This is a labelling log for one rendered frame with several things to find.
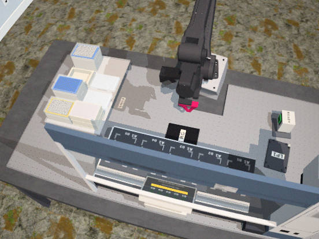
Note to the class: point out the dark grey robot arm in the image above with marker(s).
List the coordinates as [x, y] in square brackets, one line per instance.
[192, 51]

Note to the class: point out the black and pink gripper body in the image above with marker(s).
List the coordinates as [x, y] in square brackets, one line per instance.
[184, 101]

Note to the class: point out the black rectangular pad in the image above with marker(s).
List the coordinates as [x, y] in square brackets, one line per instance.
[182, 133]

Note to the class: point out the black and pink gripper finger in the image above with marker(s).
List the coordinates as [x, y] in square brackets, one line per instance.
[193, 106]

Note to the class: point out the white ready button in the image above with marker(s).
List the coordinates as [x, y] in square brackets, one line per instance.
[282, 125]

